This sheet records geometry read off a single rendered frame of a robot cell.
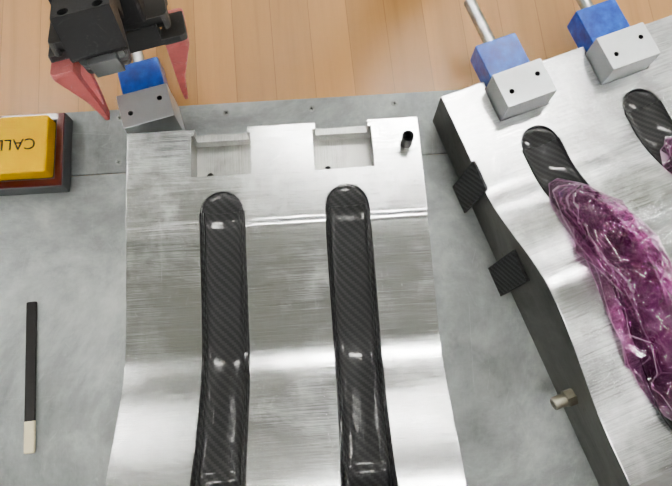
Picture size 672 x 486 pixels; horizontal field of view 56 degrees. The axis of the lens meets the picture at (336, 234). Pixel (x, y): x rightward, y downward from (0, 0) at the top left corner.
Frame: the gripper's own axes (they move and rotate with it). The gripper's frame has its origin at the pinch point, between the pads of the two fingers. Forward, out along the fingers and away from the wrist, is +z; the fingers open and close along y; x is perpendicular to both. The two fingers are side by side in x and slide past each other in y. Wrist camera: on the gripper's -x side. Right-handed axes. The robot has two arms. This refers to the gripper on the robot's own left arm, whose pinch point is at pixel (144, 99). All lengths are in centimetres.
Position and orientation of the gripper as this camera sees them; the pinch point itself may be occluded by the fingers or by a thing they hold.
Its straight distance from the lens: 66.4
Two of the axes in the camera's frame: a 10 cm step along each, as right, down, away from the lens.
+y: 9.6, -2.8, 0.8
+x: -2.5, -6.8, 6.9
